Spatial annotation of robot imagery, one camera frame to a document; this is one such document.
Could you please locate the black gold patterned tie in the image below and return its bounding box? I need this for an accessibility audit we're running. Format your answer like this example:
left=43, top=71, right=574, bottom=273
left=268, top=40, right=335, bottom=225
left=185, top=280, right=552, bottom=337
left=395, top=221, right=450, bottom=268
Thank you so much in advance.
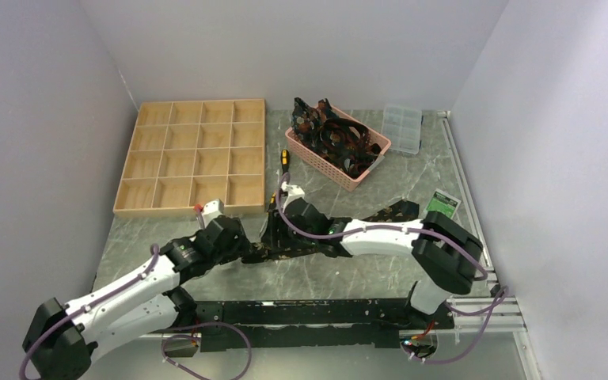
left=241, top=199, right=420, bottom=264

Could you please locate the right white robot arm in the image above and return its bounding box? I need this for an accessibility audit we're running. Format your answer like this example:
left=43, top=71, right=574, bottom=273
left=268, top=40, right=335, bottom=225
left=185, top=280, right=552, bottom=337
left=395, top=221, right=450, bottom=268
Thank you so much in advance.
left=258, top=199, right=488, bottom=329

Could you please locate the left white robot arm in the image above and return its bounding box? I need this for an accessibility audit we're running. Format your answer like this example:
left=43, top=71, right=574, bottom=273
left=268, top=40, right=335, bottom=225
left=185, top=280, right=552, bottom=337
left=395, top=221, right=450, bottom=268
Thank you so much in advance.
left=19, top=215, right=255, bottom=379

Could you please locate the pile of patterned ties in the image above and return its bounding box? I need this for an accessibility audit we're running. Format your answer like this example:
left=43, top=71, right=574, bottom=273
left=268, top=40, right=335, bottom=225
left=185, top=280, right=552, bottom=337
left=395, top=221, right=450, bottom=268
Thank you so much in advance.
left=291, top=97, right=382, bottom=179

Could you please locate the lower black yellow screwdriver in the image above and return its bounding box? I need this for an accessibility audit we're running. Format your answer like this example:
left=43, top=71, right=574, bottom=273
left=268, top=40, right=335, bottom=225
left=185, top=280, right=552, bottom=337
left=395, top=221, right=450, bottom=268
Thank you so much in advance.
left=268, top=193, right=276, bottom=211

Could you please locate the black yellow screwdriver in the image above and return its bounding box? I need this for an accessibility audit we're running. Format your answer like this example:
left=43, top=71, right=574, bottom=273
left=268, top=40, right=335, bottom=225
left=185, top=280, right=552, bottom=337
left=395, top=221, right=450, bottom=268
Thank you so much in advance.
left=268, top=193, right=276, bottom=211
left=280, top=150, right=291, bottom=173

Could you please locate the upper black yellow screwdriver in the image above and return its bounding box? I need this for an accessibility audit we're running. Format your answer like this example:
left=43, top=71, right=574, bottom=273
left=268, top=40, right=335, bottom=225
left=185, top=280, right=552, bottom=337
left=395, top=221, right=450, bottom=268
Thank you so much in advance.
left=280, top=150, right=291, bottom=173

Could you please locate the pink plastic basket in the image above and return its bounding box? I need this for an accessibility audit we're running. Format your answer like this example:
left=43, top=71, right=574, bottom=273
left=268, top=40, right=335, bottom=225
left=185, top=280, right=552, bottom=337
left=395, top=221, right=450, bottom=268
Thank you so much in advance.
left=285, top=97, right=391, bottom=192

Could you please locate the wooden compartment tray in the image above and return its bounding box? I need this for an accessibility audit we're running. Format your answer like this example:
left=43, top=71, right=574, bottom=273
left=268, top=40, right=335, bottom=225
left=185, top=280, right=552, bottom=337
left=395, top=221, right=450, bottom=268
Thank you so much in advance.
left=113, top=99, right=266, bottom=218

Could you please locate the green screw bit box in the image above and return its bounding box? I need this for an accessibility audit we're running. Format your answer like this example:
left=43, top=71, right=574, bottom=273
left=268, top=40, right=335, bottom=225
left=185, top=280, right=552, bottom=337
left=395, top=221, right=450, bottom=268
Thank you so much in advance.
left=425, top=188, right=462, bottom=219

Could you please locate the clear plastic organizer box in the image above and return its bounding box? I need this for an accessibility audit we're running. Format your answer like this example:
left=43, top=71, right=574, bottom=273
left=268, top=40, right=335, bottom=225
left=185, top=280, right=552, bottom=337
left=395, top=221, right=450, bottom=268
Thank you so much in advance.
left=381, top=104, right=424, bottom=154

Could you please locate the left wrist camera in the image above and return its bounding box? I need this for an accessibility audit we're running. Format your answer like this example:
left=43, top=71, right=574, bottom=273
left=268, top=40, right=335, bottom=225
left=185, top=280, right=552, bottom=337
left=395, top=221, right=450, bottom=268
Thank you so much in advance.
left=193, top=199, right=224, bottom=230

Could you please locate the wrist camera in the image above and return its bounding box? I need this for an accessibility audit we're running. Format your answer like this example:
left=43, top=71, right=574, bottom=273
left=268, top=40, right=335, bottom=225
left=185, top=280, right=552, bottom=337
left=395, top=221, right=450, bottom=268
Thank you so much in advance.
left=193, top=199, right=224, bottom=230
left=280, top=182, right=305, bottom=210

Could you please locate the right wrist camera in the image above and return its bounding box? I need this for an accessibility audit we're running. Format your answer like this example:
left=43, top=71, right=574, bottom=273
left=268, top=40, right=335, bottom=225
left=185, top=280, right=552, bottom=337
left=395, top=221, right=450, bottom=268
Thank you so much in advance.
left=280, top=182, right=305, bottom=210

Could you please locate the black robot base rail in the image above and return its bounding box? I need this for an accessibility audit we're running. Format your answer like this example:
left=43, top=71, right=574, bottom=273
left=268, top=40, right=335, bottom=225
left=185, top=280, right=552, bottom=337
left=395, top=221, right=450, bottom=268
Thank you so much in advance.
left=144, top=296, right=455, bottom=353

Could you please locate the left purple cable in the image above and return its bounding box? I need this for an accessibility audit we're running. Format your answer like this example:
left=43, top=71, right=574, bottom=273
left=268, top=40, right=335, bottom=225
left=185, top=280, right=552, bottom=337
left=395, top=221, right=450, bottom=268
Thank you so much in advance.
left=18, top=209, right=253, bottom=380

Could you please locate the purple cable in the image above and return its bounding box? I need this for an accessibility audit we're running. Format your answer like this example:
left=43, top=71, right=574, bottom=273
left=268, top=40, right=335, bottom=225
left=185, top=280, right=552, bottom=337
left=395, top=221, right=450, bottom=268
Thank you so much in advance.
left=18, top=209, right=253, bottom=380
left=275, top=172, right=510, bottom=366

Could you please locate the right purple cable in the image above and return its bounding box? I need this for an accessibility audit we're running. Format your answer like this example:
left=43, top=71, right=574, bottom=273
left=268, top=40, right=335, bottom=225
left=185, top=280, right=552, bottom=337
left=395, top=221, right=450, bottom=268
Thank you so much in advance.
left=275, top=172, right=510, bottom=366

